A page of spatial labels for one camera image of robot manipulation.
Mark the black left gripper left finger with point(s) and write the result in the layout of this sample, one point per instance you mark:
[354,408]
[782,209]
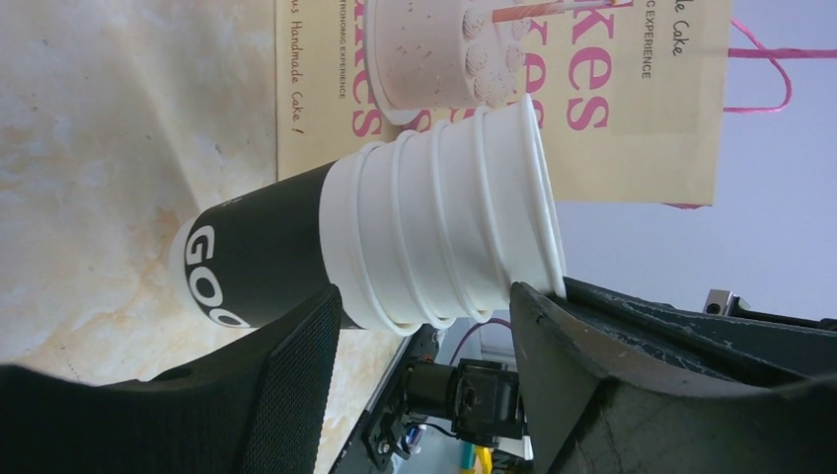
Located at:
[256,405]

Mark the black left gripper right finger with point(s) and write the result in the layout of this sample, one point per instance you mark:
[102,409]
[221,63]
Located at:
[612,383]

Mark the stack of paper cups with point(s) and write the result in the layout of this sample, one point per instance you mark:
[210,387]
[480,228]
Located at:
[429,228]

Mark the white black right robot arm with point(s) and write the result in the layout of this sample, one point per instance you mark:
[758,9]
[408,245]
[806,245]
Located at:
[480,399]

